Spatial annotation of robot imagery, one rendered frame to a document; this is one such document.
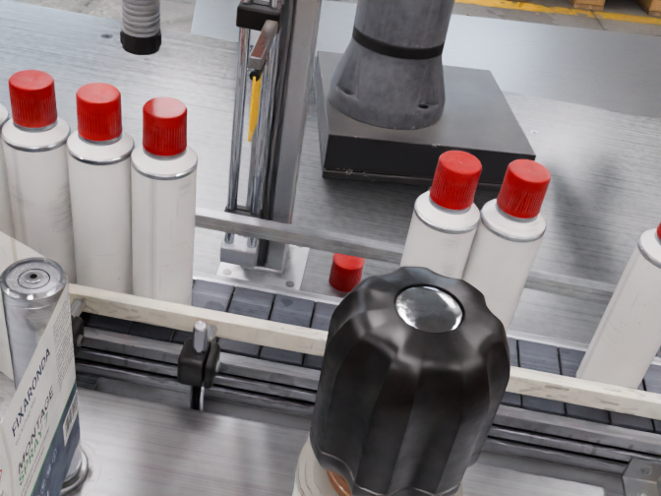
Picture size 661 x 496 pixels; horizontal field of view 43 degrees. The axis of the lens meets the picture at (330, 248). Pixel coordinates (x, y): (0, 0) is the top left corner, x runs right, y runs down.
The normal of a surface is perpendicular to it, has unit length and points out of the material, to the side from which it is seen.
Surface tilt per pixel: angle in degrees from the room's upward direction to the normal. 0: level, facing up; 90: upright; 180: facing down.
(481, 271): 90
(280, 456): 0
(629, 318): 90
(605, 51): 0
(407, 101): 69
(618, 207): 0
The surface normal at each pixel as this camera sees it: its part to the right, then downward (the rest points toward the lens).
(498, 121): 0.15, -0.81
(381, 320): -0.02, -0.73
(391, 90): -0.04, 0.29
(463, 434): 0.43, 0.61
